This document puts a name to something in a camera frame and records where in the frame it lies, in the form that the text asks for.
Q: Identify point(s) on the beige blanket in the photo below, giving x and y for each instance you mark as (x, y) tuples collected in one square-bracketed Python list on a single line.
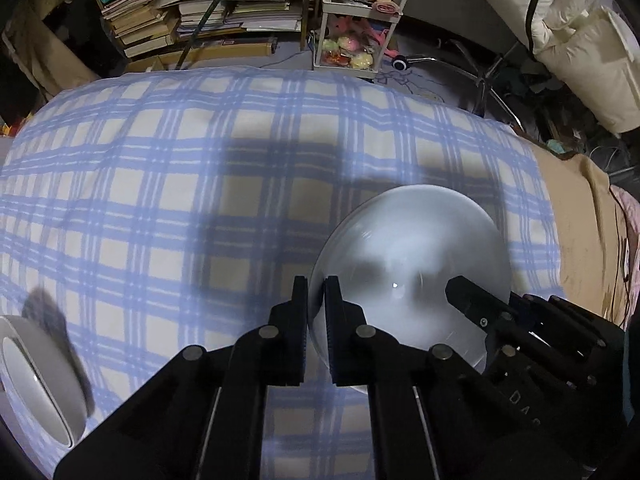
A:
[(592, 233)]

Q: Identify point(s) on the blue plaid tablecloth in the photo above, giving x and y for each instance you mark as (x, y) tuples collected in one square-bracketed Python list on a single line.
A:
[(146, 212)]

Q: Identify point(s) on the stack of books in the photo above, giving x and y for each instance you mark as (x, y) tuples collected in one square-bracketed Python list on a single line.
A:
[(141, 26)]

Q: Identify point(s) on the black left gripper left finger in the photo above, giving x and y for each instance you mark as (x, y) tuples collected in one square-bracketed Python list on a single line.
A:
[(271, 355)]

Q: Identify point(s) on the cream duvet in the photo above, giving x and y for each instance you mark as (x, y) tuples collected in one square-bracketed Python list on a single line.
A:
[(587, 45)]

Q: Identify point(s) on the cherry plate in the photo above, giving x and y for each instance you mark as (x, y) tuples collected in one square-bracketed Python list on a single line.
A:
[(43, 379)]

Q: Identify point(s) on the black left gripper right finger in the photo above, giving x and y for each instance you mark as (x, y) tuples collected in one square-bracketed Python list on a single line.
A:
[(361, 355)]

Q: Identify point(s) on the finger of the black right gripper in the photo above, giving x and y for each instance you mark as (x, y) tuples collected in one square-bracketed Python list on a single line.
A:
[(478, 306)]

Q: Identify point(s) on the white metal cart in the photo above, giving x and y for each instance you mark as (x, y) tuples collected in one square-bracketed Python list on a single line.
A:
[(354, 36)]

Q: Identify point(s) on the office chair base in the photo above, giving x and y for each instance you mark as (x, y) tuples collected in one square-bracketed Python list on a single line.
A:
[(479, 75)]

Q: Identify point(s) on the plain white bowl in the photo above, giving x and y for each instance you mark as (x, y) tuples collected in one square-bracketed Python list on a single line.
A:
[(394, 255)]

